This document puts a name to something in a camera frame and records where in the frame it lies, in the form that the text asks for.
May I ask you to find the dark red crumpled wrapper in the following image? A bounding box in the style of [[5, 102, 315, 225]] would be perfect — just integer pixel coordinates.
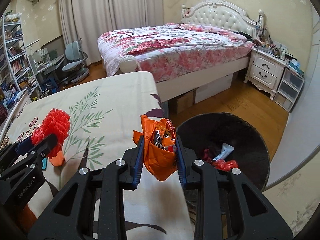
[[202, 149, 213, 163]]

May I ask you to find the white nightstand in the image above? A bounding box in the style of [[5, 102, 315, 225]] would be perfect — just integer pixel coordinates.
[[244, 47, 287, 100]]

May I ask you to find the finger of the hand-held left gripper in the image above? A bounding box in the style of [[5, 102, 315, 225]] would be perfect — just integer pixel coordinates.
[[0, 136, 34, 166], [5, 133, 58, 174]]

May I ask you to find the white bookshelf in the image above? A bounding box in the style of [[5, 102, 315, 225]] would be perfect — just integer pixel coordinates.
[[0, 11, 38, 103]]

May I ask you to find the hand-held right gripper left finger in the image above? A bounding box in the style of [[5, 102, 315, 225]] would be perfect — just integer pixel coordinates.
[[27, 135, 145, 240]]

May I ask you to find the orange plastic piece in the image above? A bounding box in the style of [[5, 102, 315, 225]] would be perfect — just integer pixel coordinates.
[[47, 144, 66, 167]]

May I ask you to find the clutter of small bottles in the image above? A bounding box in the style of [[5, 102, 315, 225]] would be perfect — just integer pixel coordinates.
[[255, 36, 288, 55]]

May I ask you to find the orange plastic bag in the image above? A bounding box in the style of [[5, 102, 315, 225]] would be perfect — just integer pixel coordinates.
[[132, 115, 178, 182]]

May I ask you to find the red foam fruit net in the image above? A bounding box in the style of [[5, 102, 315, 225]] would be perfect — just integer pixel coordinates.
[[31, 108, 71, 159]]

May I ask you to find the white desk lamp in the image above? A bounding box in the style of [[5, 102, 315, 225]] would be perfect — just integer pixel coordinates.
[[26, 39, 40, 51]]

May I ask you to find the white squeeze tube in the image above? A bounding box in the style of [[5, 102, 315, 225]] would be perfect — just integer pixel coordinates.
[[212, 142, 235, 162]]

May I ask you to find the white under-bed box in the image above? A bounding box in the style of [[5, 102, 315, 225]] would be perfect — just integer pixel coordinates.
[[195, 72, 234, 104]]

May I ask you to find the pink floral quilt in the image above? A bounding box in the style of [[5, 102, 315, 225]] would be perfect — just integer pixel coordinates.
[[97, 22, 255, 80]]

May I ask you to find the beige curtain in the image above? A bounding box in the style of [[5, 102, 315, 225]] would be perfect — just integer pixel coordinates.
[[59, 0, 110, 67], [107, 0, 165, 34]]

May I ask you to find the red plastic net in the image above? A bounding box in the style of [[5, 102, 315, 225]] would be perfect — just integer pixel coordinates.
[[212, 159, 239, 172]]

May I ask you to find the grey study desk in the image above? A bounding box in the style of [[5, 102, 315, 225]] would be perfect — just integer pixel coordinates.
[[26, 55, 66, 95]]

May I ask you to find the plastic drawer unit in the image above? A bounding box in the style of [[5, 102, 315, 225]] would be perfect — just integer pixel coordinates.
[[274, 66, 305, 112]]

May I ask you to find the black trash bin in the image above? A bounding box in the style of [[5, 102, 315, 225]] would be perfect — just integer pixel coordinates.
[[176, 112, 271, 192]]

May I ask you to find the floral printed tablecloth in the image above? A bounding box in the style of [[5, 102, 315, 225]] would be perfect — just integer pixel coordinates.
[[0, 71, 195, 240]]

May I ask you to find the white tufted bed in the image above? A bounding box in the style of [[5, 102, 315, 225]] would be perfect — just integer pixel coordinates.
[[97, 0, 258, 105]]

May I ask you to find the light blue box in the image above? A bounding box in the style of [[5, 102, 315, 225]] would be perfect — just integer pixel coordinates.
[[287, 59, 304, 74]]

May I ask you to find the grey office chair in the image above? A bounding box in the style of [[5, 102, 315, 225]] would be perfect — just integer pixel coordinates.
[[61, 39, 90, 85]]

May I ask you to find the brown cardboard box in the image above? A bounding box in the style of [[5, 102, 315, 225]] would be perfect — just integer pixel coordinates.
[[170, 89, 198, 114]]

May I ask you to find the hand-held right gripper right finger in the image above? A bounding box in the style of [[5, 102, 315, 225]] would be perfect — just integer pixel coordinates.
[[175, 135, 293, 240]]

